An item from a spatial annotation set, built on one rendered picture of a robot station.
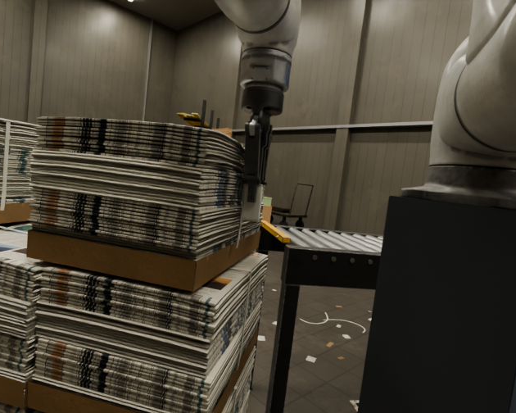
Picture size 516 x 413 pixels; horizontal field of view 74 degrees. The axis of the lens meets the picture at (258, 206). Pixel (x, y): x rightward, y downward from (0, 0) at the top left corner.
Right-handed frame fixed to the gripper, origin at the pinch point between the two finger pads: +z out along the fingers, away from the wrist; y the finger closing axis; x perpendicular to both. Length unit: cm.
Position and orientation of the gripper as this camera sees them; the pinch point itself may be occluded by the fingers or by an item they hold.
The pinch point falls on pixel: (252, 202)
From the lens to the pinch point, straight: 62.8
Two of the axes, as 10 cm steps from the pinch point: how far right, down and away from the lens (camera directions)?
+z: -1.0, 9.9, 0.7
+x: 9.7, 1.1, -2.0
